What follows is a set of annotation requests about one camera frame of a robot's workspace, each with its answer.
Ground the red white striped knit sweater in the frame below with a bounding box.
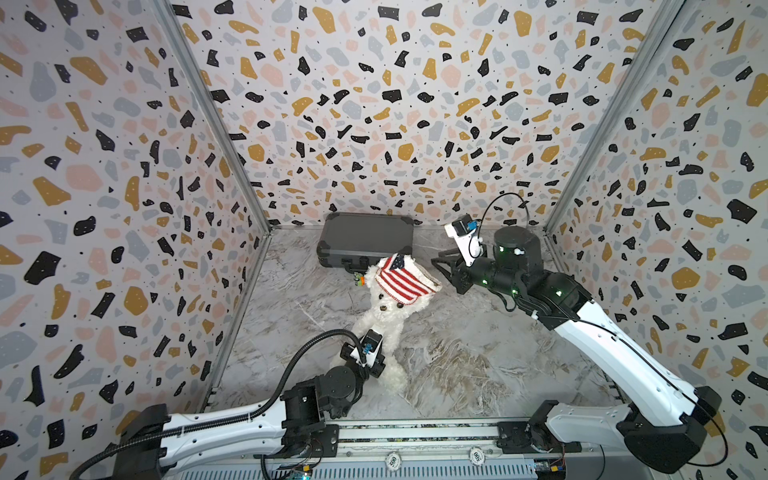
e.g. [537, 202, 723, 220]
[374, 254, 442, 305]

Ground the white teddy bear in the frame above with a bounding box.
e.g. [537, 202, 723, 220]
[353, 262, 442, 395]

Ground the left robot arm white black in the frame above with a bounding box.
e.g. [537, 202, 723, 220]
[70, 352, 386, 479]

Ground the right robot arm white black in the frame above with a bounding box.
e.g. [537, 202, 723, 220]
[431, 216, 722, 474]

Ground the dark grey hard case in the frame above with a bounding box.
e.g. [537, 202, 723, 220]
[316, 212, 415, 273]

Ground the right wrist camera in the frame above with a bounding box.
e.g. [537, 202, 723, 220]
[444, 214, 484, 267]

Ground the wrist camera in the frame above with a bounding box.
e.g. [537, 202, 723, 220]
[444, 214, 484, 267]
[360, 329, 383, 368]

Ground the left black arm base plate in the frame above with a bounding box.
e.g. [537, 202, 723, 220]
[268, 424, 339, 459]

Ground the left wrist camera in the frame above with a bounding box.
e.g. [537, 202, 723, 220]
[360, 329, 383, 368]

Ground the black corrugated cable conduit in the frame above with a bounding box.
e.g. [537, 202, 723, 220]
[69, 328, 367, 480]

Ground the aluminium mounting rail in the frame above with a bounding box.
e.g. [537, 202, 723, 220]
[160, 417, 679, 480]

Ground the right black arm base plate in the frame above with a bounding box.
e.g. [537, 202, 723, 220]
[496, 421, 582, 455]

